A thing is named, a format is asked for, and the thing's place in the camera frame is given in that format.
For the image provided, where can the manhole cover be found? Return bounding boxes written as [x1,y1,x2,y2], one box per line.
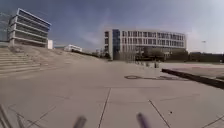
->
[124,74,142,81]

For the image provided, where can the grey paved plaza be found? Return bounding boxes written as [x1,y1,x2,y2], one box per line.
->
[0,59,224,128]

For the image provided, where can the low white building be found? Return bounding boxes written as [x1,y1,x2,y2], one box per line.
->
[63,44,83,53]

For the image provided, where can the large white gridded building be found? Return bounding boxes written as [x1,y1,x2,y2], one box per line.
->
[103,28,188,62]

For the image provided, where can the pale sloped embankment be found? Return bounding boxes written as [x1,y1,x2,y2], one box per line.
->
[9,44,104,70]

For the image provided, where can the robot's own part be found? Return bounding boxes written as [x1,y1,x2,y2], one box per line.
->
[136,112,151,128]
[72,115,88,128]

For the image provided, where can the raised paved platform with kerb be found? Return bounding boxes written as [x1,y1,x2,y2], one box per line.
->
[161,65,224,90]

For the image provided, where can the building with dark window bands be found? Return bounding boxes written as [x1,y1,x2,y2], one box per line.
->
[7,7,53,48]

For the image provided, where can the tall lamp pole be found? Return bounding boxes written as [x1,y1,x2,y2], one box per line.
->
[201,40,208,54]

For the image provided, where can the row of trees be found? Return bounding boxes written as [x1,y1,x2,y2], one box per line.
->
[134,46,224,64]

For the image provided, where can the concrete steps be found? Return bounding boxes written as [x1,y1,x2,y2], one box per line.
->
[0,46,43,76]

